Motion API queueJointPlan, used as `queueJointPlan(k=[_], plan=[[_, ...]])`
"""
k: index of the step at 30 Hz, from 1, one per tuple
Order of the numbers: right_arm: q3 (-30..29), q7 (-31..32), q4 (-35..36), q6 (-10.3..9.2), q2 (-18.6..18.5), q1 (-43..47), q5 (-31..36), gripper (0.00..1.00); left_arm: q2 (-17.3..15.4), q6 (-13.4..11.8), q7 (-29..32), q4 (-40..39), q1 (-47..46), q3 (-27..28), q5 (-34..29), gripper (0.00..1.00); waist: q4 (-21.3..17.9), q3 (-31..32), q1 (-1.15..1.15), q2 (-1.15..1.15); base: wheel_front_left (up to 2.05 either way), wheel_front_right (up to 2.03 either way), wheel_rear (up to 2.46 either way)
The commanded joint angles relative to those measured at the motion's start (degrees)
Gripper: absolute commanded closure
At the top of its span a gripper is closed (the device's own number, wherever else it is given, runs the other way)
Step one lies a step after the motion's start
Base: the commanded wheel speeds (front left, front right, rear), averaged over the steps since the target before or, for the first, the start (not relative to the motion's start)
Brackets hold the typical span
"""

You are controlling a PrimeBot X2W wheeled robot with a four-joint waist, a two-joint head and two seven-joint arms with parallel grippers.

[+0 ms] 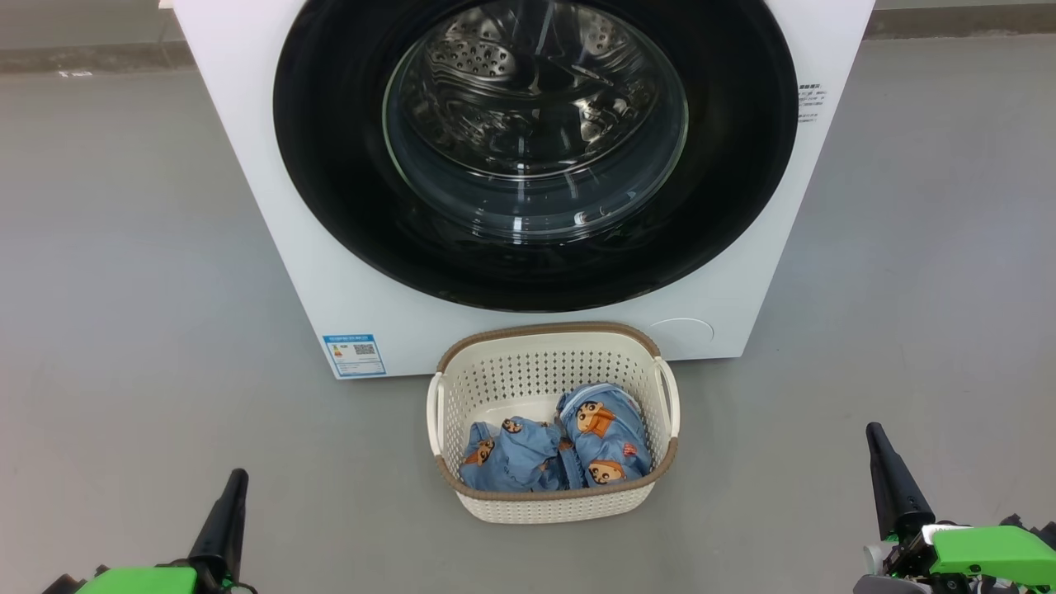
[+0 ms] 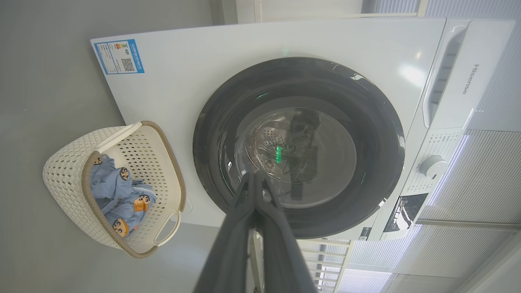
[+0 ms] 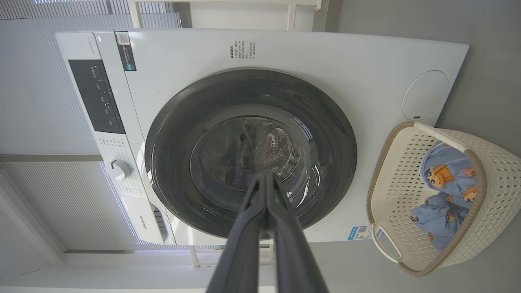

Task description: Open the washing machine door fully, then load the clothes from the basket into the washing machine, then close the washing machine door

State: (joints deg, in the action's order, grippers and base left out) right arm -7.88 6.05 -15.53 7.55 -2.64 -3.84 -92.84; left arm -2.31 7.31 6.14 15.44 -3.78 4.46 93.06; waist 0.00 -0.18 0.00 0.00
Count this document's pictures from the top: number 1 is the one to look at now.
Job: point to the white front-load washing machine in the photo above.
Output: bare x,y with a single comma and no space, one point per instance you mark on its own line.
247,165

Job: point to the blue cartoon print garment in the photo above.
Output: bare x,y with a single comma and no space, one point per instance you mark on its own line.
606,433
511,458

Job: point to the small black text label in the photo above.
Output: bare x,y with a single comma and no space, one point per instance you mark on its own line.
811,102

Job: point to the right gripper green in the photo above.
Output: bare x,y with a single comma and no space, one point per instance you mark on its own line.
982,553

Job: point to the blue energy label sticker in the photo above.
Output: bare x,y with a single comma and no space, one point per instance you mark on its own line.
354,355

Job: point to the cream perforated laundry basket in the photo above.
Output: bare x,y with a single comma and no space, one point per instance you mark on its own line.
528,371

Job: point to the round dark washer door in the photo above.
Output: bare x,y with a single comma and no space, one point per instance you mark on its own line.
330,165

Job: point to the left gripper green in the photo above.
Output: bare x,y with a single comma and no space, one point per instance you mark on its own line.
140,582

